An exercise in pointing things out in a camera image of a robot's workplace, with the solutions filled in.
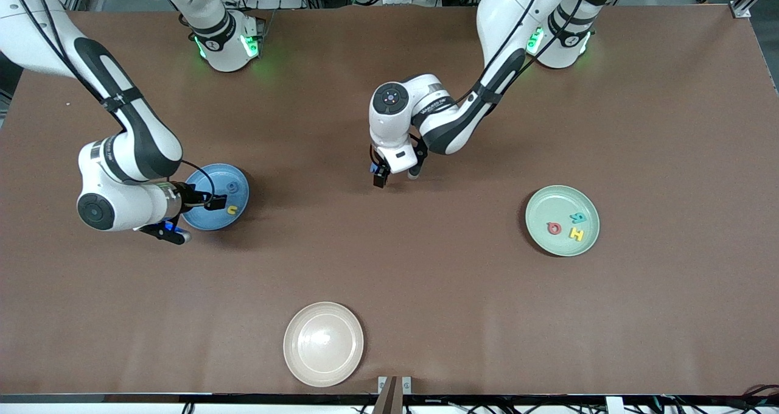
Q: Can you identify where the blue plate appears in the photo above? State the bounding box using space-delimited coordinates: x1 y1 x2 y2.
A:
181 163 250 231

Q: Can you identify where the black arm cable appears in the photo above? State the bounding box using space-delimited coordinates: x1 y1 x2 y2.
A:
3 0 217 198
450 0 591 107

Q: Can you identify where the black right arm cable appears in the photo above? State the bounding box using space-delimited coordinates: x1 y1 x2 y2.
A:
3 0 217 198

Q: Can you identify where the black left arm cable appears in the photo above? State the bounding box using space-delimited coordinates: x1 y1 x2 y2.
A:
450 0 591 107

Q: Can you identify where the brown post with metal brackets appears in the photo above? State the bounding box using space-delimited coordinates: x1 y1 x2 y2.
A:
377 376 413 414

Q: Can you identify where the brown table cover sheet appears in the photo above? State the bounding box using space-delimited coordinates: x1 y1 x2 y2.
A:
0 5 779 396

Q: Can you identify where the pale green plate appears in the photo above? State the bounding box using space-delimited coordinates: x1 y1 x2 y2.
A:
525 185 601 258

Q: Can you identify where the beige plate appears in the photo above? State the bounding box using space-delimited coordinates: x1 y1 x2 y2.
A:
283 301 365 388

